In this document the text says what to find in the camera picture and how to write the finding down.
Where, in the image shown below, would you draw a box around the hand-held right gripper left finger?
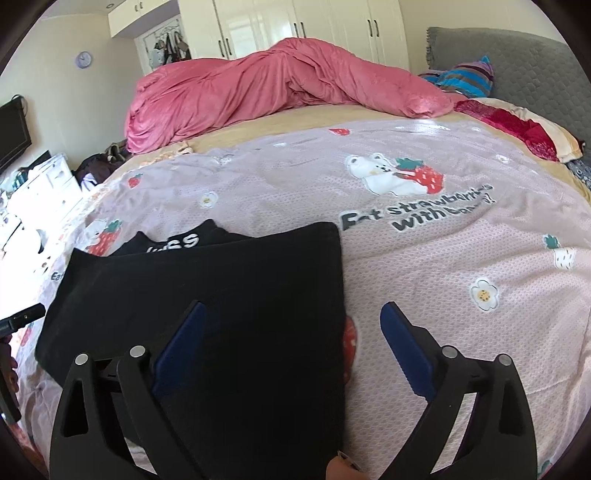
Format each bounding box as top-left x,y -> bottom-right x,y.
50,301 -> 208,480

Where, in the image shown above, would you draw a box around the beige blanket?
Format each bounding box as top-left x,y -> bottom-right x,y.
115,97 -> 587,168

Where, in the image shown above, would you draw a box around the white storage drawers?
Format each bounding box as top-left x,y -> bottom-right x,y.
0,152 -> 86,278

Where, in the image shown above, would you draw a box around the bags hanging on door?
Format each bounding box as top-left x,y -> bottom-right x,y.
148,28 -> 192,65

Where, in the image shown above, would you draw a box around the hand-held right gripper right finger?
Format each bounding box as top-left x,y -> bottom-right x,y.
379,301 -> 539,480

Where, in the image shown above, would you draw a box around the blue striped cloth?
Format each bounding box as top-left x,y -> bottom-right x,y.
420,55 -> 496,99

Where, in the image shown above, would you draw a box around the dark blue patterned pillow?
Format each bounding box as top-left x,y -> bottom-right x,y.
566,159 -> 591,204

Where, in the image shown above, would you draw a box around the pile of dark clothes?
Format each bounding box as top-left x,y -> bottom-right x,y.
74,141 -> 127,191

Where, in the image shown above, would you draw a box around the black t-shirt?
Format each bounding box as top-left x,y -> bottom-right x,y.
34,219 -> 348,480

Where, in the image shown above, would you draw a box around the person's left hand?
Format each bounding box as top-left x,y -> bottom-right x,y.
0,342 -> 20,396

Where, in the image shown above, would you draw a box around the strawberry printed lilac bedsheet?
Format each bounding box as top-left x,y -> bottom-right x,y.
9,117 -> 591,480

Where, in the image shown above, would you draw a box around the grey quilted headboard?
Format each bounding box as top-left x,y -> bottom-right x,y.
426,27 -> 591,185

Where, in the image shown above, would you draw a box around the red patterned pillow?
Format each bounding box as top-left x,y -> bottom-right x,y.
455,98 -> 585,162

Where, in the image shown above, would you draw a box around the person's right hand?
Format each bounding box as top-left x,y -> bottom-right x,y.
325,451 -> 365,480

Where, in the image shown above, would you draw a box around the white wardrobe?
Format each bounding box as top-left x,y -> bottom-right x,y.
108,0 -> 411,77

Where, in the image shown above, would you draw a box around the black television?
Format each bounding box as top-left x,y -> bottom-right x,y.
0,99 -> 32,174

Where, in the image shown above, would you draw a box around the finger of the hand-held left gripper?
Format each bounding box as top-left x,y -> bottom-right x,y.
0,302 -> 47,336

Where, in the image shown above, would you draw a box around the pink duvet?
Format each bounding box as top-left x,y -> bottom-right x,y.
126,38 -> 455,155

